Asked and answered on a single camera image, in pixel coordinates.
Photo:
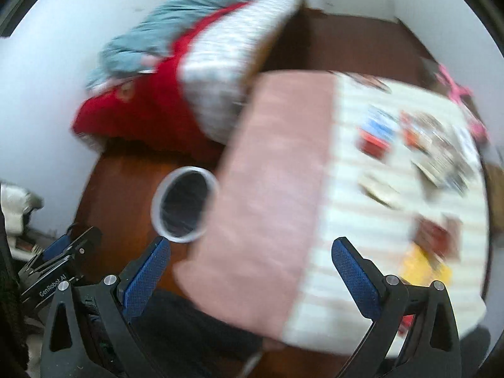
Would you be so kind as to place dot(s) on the blue red milk carton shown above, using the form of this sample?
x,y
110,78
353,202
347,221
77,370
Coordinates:
x,y
377,133

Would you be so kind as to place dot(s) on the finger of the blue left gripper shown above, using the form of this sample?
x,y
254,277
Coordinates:
x,y
56,248

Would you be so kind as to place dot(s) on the teal blue quilt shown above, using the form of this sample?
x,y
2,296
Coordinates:
x,y
125,56

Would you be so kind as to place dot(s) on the orange fries snack bag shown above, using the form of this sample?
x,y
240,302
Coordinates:
x,y
424,132

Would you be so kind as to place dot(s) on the beige peel scrap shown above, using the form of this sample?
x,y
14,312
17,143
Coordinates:
x,y
380,191

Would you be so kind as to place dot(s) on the striped pink table cloth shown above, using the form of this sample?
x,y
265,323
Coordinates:
x,y
289,187

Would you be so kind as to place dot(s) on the pink panther plush toy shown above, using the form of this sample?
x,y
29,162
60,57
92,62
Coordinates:
x,y
456,94

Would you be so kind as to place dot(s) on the red blanket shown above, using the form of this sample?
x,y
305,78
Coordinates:
x,y
151,108

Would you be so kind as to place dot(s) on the small red wrapper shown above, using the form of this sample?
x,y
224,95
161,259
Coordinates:
x,y
405,325

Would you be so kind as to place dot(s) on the white round trash bin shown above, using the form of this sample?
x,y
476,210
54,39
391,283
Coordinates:
x,y
179,203

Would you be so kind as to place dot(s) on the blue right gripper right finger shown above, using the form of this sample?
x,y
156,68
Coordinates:
x,y
361,277

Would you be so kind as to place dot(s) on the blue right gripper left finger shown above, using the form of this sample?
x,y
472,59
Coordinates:
x,y
141,276

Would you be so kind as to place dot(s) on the bed with checkered mattress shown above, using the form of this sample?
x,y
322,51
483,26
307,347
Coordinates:
x,y
221,62

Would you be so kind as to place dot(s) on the gold foil card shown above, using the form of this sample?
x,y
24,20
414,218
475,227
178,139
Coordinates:
x,y
420,268

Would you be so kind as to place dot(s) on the dark red snack wrapper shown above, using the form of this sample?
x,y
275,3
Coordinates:
x,y
438,239

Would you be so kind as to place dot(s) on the crumpled white snack wrapper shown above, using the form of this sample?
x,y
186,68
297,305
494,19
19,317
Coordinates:
x,y
442,167

